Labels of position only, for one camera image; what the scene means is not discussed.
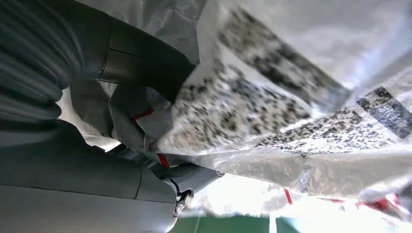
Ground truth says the green conveyor belt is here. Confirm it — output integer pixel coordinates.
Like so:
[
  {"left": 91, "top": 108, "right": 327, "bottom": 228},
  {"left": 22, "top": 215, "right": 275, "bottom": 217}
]
[{"left": 171, "top": 216, "right": 300, "bottom": 233}]

